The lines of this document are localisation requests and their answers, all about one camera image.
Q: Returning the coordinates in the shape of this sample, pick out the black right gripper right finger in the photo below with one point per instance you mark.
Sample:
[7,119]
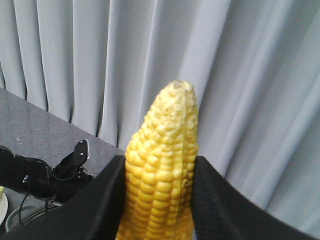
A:
[220,212]

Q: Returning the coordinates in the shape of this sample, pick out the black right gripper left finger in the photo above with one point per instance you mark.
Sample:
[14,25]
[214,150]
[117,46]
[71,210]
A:
[92,214]

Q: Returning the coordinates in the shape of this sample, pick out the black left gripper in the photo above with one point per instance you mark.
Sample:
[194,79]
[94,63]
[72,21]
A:
[69,176]

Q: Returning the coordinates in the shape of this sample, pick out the yellow corn cob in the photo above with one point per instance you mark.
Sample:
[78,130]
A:
[159,168]
[1,190]

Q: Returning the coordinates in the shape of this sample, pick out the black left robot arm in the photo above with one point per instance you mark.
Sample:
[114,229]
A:
[35,177]

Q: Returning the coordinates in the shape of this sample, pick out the sage green electric cooking pot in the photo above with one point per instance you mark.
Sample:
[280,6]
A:
[27,214]

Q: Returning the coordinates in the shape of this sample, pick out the beige round plate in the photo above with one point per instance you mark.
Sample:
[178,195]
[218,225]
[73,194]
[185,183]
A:
[3,207]

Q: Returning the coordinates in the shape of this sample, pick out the white pleated curtain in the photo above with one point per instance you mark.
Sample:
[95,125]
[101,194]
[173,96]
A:
[254,64]

